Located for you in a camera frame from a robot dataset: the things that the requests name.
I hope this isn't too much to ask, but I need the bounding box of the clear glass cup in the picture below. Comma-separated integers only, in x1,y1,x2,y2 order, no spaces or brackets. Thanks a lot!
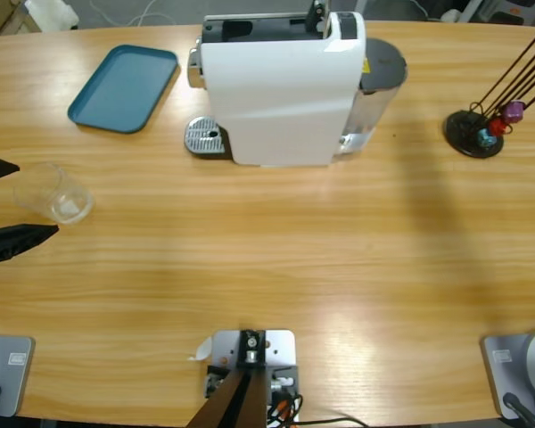
12,162,95,226

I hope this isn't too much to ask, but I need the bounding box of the chrome coffee machine lever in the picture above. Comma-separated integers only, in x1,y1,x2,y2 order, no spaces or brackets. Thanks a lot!
305,0,330,36

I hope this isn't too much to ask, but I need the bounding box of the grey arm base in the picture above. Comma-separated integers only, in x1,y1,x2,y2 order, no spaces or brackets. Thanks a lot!
480,328,535,420
0,333,36,418

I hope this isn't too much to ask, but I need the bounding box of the white capsule coffee machine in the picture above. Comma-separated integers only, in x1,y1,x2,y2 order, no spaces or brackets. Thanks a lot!
187,11,367,169

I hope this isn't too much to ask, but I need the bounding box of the dark red coffee capsule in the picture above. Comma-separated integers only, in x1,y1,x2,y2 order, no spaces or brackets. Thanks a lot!
488,116,511,136

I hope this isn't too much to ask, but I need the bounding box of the purple coffee capsule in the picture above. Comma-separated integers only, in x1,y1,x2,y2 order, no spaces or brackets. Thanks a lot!
503,100,526,122

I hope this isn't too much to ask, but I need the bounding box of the teal plastic tray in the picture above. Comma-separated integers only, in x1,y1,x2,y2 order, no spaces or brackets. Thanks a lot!
66,44,180,135

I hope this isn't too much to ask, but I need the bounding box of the white foam sheet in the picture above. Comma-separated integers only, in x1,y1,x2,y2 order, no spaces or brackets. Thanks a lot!
24,0,80,31

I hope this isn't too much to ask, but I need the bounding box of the metal drip tray grate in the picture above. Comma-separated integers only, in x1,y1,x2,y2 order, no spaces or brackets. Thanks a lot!
184,115,226,157

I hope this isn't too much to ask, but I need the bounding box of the white paper tag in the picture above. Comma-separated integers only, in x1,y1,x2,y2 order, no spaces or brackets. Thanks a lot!
187,336,214,362

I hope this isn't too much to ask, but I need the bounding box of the clear water tank black lid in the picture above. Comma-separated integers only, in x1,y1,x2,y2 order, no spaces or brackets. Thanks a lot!
336,37,409,158

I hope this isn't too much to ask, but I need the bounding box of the black capsule holder with rods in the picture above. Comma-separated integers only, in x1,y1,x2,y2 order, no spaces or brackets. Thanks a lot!
443,29,535,160

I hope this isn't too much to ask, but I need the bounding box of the white block with dark post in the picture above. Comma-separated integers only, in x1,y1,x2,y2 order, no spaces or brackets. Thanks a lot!
189,328,302,428

